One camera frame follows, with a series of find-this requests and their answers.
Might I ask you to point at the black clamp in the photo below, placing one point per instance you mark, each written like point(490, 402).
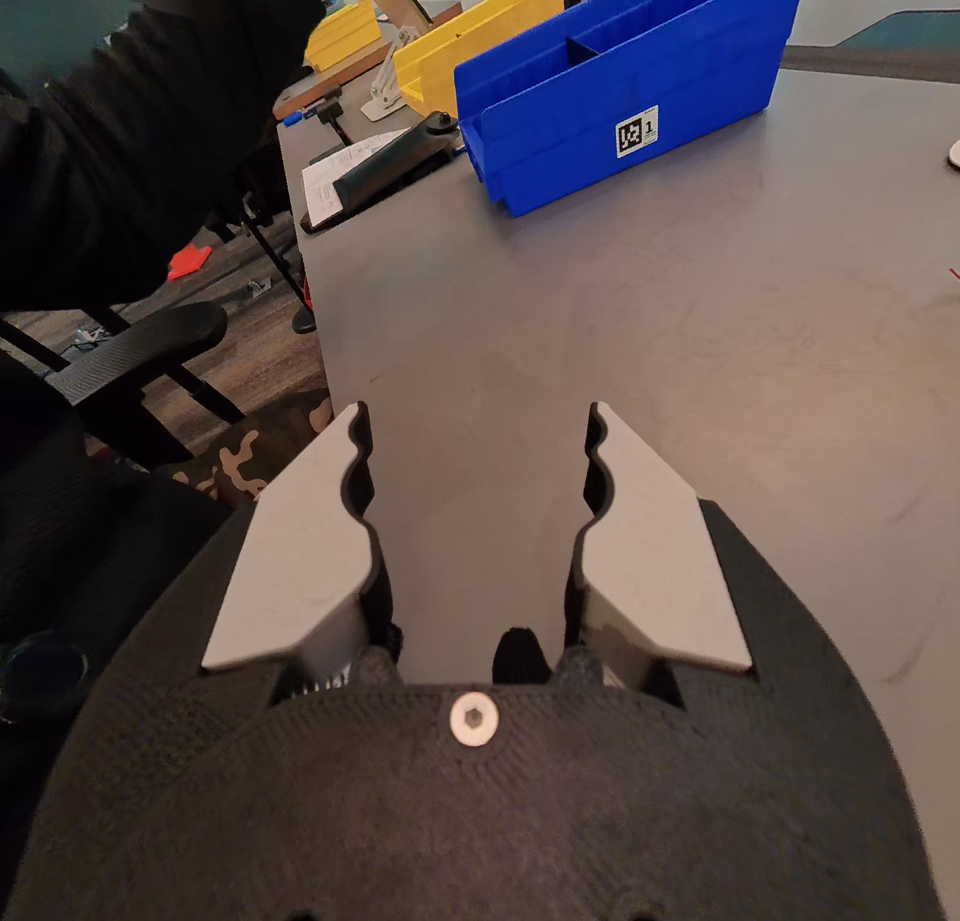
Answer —
point(330, 111)

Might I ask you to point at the wooden side table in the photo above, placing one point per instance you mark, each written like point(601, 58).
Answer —
point(315, 85)

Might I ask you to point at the red cloth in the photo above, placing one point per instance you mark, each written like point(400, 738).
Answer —
point(189, 261)

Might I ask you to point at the large yellow bin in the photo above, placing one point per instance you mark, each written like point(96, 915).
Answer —
point(450, 58)

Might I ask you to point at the black bar device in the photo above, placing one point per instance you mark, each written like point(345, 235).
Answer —
point(390, 163)

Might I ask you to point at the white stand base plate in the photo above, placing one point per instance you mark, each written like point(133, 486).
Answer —
point(955, 154)

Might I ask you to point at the blue bin with tag sticker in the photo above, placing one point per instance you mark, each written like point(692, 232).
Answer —
point(675, 58)

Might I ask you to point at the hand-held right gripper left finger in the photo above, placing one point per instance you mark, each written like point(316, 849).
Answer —
point(300, 561)

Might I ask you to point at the black office chair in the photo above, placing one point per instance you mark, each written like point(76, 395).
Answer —
point(142, 343)

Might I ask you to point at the small yellow bin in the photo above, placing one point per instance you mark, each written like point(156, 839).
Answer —
point(341, 36)

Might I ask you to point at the white paper sheet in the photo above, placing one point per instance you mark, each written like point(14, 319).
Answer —
point(322, 186)

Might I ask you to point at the person's camouflage trouser leg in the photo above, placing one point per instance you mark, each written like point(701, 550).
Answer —
point(247, 456)

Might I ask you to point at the blue marker pen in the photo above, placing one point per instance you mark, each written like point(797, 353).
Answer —
point(300, 118)

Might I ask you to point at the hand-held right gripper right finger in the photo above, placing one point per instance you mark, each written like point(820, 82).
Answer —
point(660, 561)

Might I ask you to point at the white hinge bracket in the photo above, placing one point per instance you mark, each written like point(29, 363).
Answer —
point(386, 96)

